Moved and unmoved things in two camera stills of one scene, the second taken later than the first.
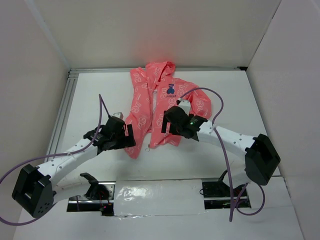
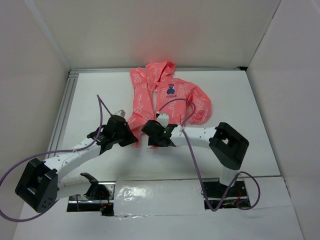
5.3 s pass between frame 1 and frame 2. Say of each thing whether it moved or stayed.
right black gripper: moved
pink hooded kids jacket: stayed
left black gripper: stayed
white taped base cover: stayed
